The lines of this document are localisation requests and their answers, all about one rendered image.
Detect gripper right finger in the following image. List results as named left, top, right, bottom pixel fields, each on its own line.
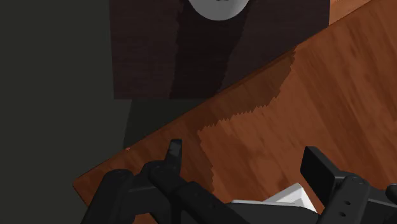
left=299, top=146, right=397, bottom=224

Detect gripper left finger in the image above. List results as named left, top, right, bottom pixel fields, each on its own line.
left=80, top=138, right=251, bottom=224

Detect white angular block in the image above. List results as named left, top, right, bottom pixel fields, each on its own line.
left=230, top=182, right=318, bottom=215

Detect brown wooden table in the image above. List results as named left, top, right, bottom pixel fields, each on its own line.
left=72, top=0, right=397, bottom=224

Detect dark robot stand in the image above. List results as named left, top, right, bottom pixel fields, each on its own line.
left=109, top=0, right=330, bottom=101

